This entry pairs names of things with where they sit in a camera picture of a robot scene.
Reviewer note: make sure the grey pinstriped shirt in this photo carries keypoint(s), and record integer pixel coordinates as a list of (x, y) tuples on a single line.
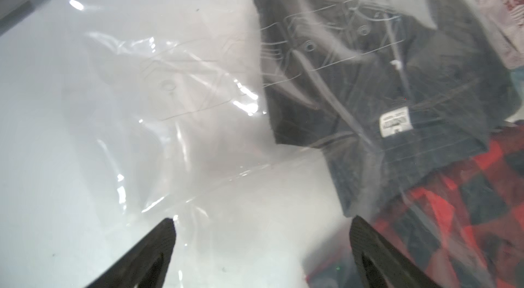
[(388, 90)]

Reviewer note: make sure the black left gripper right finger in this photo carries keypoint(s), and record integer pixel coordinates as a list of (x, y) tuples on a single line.
[(379, 263)]

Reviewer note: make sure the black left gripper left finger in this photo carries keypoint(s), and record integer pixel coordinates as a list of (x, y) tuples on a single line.
[(146, 264)]

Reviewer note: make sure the red black plaid shirt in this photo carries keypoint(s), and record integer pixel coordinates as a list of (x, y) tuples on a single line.
[(462, 225)]

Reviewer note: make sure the clear plastic vacuum bag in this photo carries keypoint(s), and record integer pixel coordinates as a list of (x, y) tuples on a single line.
[(117, 114)]

